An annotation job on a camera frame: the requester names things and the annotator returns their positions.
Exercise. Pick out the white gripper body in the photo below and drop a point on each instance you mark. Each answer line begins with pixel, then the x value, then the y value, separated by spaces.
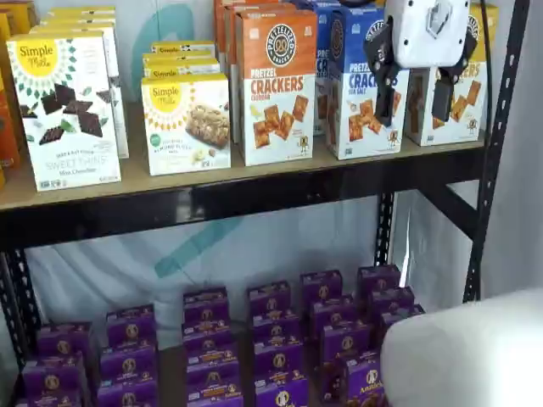
pixel 420 38

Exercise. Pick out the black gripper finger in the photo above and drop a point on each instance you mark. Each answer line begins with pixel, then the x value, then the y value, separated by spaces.
pixel 443 99
pixel 382 76

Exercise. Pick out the blue pretzel crackers box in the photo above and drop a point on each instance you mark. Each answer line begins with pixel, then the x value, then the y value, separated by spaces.
pixel 352 110
pixel 321 63

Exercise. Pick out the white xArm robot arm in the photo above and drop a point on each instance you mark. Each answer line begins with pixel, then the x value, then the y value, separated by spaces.
pixel 466 352

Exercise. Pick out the yellow pretzel crackers box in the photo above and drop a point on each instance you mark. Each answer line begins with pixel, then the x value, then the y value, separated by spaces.
pixel 471 110

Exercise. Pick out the orange pretzel crackers box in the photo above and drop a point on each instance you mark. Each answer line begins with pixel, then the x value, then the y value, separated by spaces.
pixel 218 25
pixel 231 51
pixel 278 93

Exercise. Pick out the black metal shelf rack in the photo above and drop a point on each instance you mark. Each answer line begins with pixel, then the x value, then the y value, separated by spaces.
pixel 254 195

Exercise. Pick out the purple Annie's snack box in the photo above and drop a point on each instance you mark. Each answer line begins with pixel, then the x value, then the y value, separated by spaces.
pixel 53 375
pixel 278 358
pixel 46 399
pixel 321 286
pixel 378 277
pixel 205 304
pixel 127 394
pixel 127 362
pixel 269 297
pixel 275 325
pixel 213 378
pixel 282 393
pixel 365 383
pixel 390 302
pixel 63 341
pixel 215 401
pixel 211 357
pixel 344 341
pixel 399 319
pixel 206 335
pixel 333 313
pixel 129 325

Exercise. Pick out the Simple Mills almond bars box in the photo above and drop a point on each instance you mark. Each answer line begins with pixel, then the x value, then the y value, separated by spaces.
pixel 182 68
pixel 178 55
pixel 186 127
pixel 182 46

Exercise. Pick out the wooden shelf board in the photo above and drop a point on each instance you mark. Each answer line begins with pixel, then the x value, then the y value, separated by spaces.
pixel 140 174

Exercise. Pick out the Simple Mills Sweet Thins box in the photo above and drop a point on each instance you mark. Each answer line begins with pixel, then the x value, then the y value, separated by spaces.
pixel 63 118
pixel 116 63
pixel 80 20
pixel 80 10

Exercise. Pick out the yellow-orange snack box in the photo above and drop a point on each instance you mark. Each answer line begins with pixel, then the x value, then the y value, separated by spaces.
pixel 21 15

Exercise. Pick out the orange snack box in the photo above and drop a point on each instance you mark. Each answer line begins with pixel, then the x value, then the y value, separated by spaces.
pixel 6 114

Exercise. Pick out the white backdrop with teal logo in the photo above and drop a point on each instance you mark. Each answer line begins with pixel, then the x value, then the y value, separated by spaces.
pixel 169 25

